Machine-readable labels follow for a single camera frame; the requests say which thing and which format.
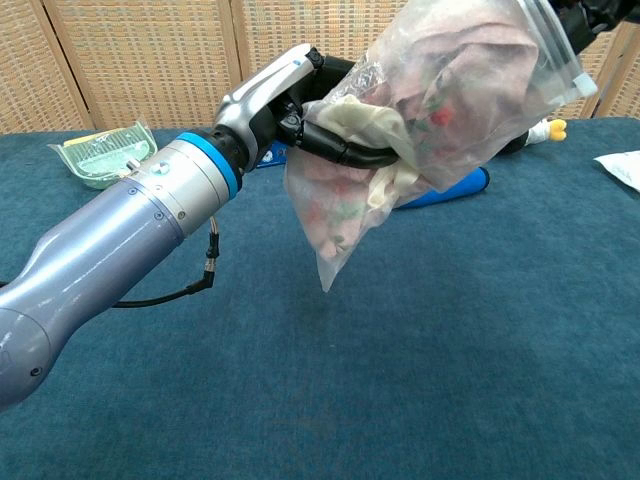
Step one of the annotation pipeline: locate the black white plush toy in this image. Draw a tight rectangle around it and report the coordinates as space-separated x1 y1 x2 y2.
494 118 569 157

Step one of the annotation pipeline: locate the blue cookie box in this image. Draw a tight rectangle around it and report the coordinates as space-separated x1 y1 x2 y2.
257 141 288 172

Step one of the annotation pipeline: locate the pink floral garment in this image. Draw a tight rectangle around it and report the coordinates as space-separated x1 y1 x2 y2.
299 0 546 261

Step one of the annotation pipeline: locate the cream white garment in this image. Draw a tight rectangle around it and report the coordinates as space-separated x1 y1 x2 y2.
303 96 419 212

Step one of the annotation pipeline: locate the wicker folding screen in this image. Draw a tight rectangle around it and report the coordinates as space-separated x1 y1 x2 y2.
0 0 640 135

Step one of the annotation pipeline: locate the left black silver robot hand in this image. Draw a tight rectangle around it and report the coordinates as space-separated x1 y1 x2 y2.
213 43 402 175

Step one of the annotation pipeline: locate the white cloth at edge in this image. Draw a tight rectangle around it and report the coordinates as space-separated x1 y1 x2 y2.
593 151 640 194

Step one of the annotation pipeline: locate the translucent zip bag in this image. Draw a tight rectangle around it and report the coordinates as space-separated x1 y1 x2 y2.
282 0 600 294

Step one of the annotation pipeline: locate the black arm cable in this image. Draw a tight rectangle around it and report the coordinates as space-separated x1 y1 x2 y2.
110 214 224 309

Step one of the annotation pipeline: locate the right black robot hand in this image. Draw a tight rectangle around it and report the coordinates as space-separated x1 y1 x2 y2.
548 0 640 55

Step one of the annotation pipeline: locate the green plastic dustpan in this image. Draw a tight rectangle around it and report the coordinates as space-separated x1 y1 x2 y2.
48 117 160 191

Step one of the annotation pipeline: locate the blue microfiber cloth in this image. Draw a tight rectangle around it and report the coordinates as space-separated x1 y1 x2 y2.
394 166 492 211

